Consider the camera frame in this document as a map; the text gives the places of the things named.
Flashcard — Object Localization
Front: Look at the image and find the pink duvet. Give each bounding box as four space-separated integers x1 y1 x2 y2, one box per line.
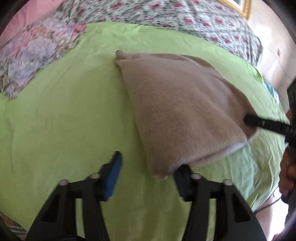
5 0 64 44

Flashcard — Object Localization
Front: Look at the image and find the thin black cable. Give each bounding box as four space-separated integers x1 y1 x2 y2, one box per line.
254 195 284 212

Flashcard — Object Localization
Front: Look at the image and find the striped cloth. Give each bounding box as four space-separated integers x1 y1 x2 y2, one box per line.
5 220 26 240

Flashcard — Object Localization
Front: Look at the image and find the person's right hand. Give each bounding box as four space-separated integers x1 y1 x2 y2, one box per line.
279 145 296 197

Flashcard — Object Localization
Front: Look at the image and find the beige knit sweater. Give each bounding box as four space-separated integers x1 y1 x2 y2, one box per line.
115 50 259 180

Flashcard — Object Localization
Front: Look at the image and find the gold framed painting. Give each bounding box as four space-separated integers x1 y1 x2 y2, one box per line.
220 0 252 21

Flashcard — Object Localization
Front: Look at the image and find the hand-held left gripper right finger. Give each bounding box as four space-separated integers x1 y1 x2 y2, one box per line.
173 164 267 241

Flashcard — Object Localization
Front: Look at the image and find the red floral quilt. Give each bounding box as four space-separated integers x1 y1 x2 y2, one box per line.
58 0 263 67

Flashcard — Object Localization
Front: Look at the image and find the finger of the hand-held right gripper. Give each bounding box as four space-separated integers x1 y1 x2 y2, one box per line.
244 113 293 136

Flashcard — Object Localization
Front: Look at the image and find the green bed sheet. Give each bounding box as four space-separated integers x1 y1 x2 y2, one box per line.
0 22 290 232

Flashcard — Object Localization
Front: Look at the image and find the light blue cloth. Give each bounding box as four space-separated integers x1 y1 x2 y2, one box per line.
264 81 279 102

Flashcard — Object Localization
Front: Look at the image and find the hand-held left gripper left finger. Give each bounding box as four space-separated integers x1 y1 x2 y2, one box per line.
25 151 123 241

